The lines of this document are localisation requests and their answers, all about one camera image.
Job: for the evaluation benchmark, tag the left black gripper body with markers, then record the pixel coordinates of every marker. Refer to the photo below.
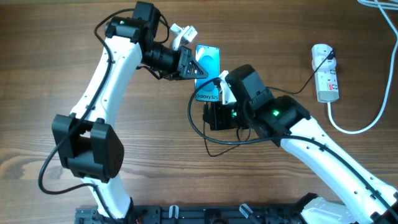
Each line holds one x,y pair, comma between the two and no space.
173,62

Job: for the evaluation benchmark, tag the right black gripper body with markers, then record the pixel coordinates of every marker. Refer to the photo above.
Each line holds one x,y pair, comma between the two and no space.
229,116

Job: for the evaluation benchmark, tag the blue Galaxy smartphone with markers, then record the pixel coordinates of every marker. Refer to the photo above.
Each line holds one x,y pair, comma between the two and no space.
209,58

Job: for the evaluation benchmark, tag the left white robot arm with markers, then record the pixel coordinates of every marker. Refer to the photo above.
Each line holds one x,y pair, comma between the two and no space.
85,140

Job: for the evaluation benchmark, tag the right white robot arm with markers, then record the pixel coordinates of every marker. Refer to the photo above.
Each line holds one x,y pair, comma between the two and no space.
290,126

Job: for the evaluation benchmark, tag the white USB charger plug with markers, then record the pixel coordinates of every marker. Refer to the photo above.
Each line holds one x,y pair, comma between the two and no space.
322,64

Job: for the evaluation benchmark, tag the white power strip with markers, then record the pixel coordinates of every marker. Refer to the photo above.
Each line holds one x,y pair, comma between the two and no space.
325,82

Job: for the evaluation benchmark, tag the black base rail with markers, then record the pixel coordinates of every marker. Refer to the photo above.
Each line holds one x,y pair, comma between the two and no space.
174,214

